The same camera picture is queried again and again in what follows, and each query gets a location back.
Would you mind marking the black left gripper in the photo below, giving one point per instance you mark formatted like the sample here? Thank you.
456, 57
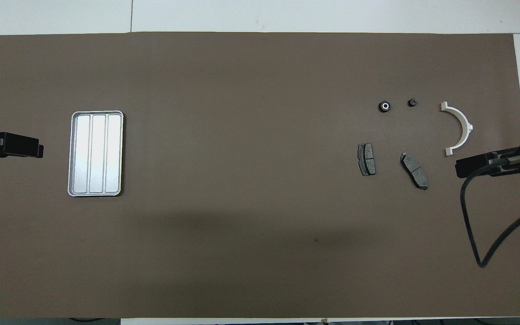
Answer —
11, 143

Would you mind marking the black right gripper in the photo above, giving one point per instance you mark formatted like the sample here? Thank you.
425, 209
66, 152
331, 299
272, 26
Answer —
481, 164

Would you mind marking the small black bearing gear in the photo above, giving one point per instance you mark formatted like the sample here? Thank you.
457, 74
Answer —
412, 102

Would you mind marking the large black bearing gear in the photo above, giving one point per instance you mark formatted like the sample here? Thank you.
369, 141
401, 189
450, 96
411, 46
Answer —
384, 106

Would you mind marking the silver metal tray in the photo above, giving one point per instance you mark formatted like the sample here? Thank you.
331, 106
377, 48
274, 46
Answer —
97, 153

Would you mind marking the elongated dark grey brake pad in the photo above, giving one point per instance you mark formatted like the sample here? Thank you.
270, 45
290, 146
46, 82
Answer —
415, 171

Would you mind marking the rectangular dark grey brake pad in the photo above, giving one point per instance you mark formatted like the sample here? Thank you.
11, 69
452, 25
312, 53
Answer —
367, 159

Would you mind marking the brown table mat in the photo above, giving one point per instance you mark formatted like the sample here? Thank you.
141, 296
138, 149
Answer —
260, 253

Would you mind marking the white curved plastic bracket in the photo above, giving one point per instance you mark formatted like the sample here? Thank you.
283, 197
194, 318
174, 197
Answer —
461, 119

